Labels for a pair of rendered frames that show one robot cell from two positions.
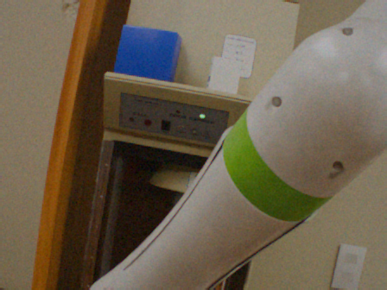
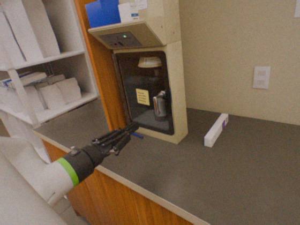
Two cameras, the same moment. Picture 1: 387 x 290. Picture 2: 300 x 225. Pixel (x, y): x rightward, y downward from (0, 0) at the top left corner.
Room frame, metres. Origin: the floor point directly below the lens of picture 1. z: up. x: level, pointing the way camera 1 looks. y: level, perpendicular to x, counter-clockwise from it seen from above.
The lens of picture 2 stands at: (0.86, -0.55, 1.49)
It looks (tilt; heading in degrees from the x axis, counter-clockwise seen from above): 25 degrees down; 39
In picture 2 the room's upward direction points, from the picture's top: 9 degrees counter-clockwise
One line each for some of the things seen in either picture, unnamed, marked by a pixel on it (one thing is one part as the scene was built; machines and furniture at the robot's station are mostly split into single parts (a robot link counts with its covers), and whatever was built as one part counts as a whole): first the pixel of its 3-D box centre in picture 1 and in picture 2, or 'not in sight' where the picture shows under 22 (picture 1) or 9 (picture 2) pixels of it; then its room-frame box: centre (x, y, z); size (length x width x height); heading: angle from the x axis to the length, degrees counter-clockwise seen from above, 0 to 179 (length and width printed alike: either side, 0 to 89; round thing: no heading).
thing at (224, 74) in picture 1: (224, 75); (128, 13); (1.48, -0.03, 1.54); 0.05 x 0.05 x 0.06; 4
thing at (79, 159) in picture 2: not in sight; (77, 164); (1.08, -0.07, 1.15); 0.09 x 0.06 x 0.12; 87
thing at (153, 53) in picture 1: (149, 53); (104, 14); (1.49, 0.11, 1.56); 0.10 x 0.10 x 0.09; 87
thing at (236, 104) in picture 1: (192, 115); (125, 36); (1.48, 0.01, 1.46); 0.32 x 0.12 x 0.10; 87
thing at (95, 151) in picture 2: not in sight; (97, 151); (1.15, -0.08, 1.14); 0.09 x 0.08 x 0.07; 177
